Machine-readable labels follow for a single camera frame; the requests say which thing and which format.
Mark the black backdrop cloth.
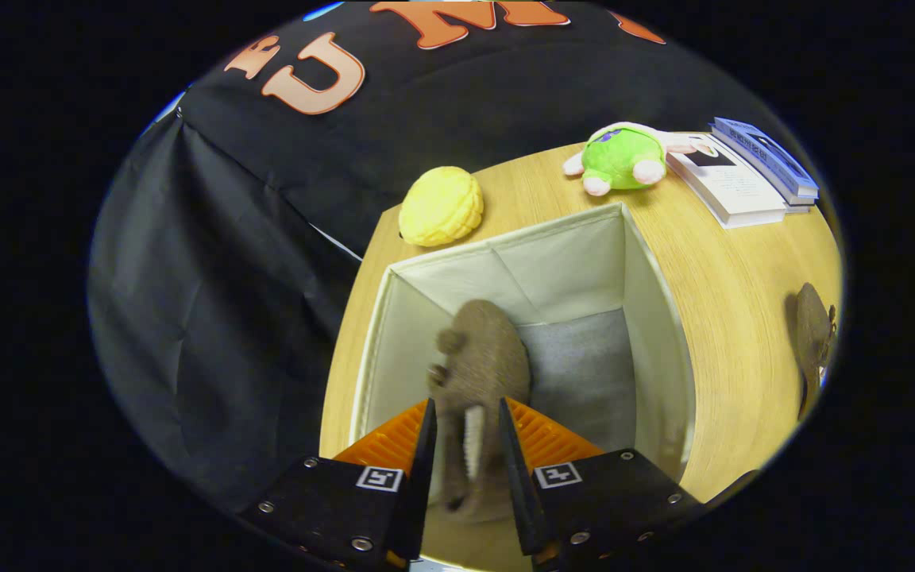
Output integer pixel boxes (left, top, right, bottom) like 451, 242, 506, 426
88, 0, 792, 509

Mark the blue book with figure cover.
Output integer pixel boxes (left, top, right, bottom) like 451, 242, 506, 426
708, 117, 820, 199

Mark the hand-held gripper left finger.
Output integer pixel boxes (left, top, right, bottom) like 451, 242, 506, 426
239, 399, 437, 571

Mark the green and pink plush toy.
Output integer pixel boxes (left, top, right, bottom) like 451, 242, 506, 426
562, 122, 701, 197

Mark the white book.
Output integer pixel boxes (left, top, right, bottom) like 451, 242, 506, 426
666, 133, 788, 230

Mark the yellow bread plush toy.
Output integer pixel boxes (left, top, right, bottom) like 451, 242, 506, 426
398, 166, 485, 248

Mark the brown fuzzy shoe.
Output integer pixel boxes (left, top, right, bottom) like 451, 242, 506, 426
426, 299, 532, 521
793, 283, 838, 422

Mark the grey fabric storage box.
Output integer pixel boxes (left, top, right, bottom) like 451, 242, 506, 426
349, 202, 697, 525

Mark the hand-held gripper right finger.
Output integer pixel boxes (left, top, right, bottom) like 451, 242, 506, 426
497, 397, 705, 572

